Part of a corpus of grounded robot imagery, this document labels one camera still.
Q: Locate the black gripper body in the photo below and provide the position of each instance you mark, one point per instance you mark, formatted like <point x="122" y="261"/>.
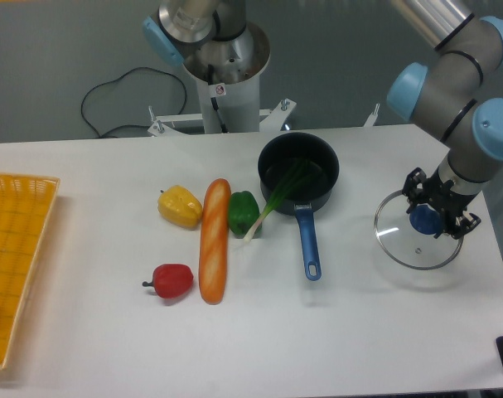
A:
<point x="449" y="204"/>

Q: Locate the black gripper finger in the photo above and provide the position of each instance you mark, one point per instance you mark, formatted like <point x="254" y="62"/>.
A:
<point x="458" y="226"/>
<point x="413" y="189"/>

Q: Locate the glass lid with blue knob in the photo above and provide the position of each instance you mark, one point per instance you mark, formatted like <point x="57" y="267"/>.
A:
<point x="413" y="239"/>

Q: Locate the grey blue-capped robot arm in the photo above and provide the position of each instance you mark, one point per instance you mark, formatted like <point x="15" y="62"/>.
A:
<point x="437" y="99"/>

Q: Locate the green spring onion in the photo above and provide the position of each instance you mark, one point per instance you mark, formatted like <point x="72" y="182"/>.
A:
<point x="276" y="195"/>

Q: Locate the green bell pepper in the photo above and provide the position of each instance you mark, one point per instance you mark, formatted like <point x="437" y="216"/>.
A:
<point x="243" y="212"/>

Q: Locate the orange baguette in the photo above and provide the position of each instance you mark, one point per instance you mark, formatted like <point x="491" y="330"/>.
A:
<point x="213" y="263"/>

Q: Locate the yellow bell pepper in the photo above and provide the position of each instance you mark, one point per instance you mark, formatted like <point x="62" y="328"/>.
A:
<point x="180" y="207"/>

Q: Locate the red bell pepper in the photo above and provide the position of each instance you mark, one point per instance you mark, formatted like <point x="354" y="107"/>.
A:
<point x="170" y="281"/>

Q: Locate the yellow woven basket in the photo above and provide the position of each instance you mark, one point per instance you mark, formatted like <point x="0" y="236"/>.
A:
<point x="26" y="203"/>

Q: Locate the dark pot with blue handle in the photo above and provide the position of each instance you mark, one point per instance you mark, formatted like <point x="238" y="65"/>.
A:
<point x="279" y="152"/>

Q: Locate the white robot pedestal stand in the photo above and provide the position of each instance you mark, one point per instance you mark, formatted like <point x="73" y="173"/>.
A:
<point x="227" y="76"/>

